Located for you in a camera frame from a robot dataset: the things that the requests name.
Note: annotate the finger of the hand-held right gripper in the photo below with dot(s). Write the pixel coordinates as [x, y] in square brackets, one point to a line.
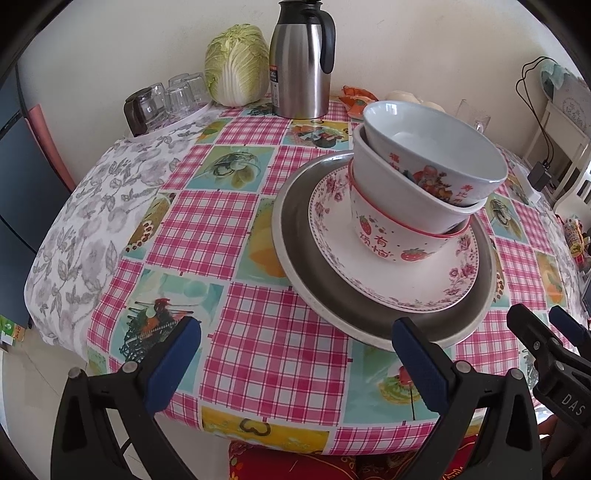
[531, 330]
[570, 327]

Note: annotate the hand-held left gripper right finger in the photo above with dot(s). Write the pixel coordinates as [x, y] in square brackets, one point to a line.
[418, 364]

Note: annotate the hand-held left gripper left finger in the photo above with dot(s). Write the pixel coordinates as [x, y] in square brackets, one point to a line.
[178, 355]

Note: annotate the pink floral rimmed plate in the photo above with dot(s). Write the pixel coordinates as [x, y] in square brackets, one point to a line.
[341, 258]

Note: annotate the red rimmed strawberry bowl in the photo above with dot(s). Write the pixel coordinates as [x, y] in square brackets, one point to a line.
[383, 230]

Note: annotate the plain white bowl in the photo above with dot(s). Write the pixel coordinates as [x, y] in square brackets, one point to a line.
[383, 170]

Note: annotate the pale blue printed bowl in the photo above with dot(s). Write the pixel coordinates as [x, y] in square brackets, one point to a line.
[415, 138]

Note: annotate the pink checked tablecloth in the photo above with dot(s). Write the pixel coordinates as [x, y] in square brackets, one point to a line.
[258, 350]

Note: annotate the yellow red snack packet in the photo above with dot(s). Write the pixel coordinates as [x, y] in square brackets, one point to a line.
[575, 235]

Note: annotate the black charger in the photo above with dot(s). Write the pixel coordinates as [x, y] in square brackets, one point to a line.
[540, 175]

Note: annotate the red floral cushion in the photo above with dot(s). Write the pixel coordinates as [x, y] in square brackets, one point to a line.
[300, 466]

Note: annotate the white power strip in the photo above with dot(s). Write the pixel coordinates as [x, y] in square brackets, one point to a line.
[521, 174]

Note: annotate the green and white box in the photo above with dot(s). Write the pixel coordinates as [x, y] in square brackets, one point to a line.
[9, 330]

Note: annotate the white wooden chair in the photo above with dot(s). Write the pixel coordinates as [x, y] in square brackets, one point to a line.
[565, 152]

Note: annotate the clear glass mug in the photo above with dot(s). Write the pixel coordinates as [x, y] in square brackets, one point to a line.
[480, 122]

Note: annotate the white decorated board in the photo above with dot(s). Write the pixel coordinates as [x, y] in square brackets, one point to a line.
[575, 99]

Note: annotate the dark blue panel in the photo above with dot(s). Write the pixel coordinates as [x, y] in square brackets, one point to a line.
[23, 184]

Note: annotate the brown glass cup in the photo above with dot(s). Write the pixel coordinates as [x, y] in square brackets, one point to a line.
[134, 110]

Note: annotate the pale teal object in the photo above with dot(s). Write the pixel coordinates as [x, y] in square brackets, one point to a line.
[551, 76]

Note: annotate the pink board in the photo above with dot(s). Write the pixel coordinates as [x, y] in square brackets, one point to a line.
[46, 138]

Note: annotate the clear glass cup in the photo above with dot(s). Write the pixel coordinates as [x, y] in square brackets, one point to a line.
[154, 101]
[178, 99]
[196, 87]

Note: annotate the bag of steamed buns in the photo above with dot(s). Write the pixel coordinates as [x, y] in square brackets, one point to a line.
[406, 97]

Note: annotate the orange snack packet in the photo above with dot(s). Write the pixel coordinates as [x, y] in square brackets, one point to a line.
[358, 104]

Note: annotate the napa cabbage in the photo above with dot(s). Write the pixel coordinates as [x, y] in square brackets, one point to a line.
[235, 64]

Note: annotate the stainless steel thermos jug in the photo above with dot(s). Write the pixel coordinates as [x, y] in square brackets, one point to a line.
[295, 69]

